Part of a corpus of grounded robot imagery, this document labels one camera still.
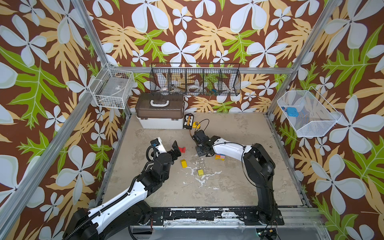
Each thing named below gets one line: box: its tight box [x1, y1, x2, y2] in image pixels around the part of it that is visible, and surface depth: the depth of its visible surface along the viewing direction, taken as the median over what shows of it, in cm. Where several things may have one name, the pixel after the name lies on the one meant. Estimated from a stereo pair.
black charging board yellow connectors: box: [183, 113, 194, 130], surface depth 115 cm
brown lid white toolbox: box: [135, 92, 185, 129], surface depth 101 cm
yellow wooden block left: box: [181, 159, 188, 169], surface depth 93 cm
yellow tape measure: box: [192, 121, 201, 129], surface depth 113 cm
